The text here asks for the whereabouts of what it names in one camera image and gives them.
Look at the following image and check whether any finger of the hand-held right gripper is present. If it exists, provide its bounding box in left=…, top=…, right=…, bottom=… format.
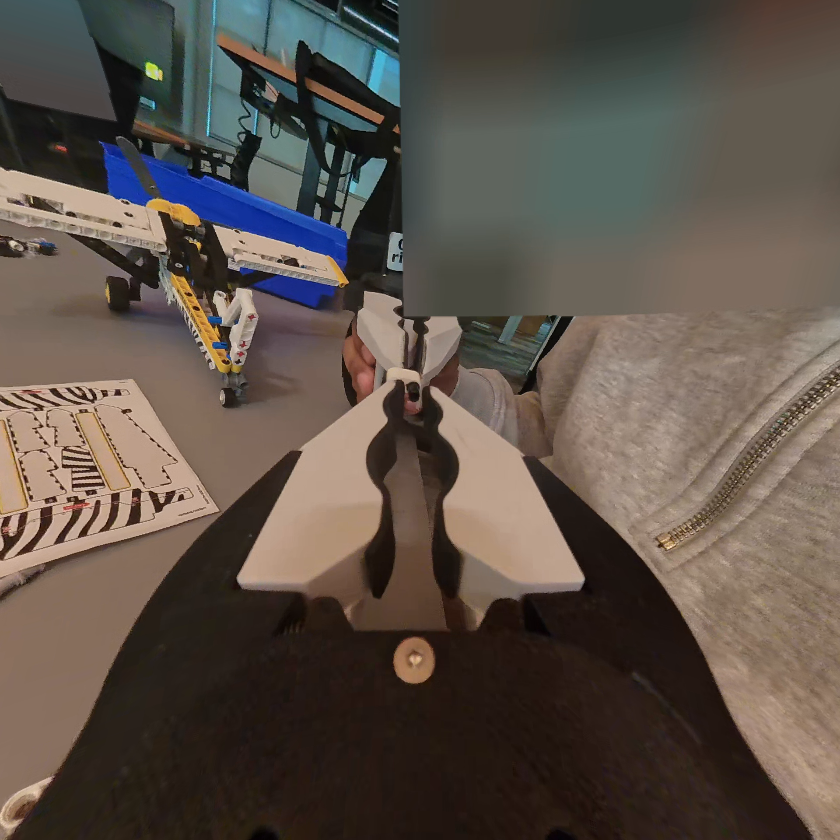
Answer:
left=417, top=316, right=463, bottom=395
left=356, top=290, right=409, bottom=389

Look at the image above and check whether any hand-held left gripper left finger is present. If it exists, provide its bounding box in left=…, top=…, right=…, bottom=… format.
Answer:
left=236, top=381, right=408, bottom=630

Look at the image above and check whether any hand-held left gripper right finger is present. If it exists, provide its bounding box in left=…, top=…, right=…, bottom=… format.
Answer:
left=423, top=386, right=585, bottom=631

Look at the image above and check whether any white lego connector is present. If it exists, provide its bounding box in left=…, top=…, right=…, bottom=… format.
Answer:
left=386, top=366, right=425, bottom=416

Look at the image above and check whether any white yellow lego plane model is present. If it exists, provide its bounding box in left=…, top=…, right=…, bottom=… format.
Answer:
left=0, top=134, right=349, bottom=408

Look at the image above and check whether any grey lego pin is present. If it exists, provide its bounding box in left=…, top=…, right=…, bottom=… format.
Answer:
left=0, top=564, right=47, bottom=599

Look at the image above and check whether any person's right hand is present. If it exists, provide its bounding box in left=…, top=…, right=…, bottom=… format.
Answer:
left=342, top=325, right=462, bottom=416

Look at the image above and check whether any blue plastic bin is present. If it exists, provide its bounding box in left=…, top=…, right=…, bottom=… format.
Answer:
left=101, top=141, right=349, bottom=309

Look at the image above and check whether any zebra striped sticker sheet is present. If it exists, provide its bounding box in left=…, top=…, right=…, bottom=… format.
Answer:
left=0, top=379, right=219, bottom=578

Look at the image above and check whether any wooden standing desk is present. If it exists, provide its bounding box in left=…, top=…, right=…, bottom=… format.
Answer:
left=217, top=33, right=401, bottom=217

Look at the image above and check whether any dark flat screen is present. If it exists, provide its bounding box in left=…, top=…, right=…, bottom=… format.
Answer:
left=79, top=0, right=177, bottom=126

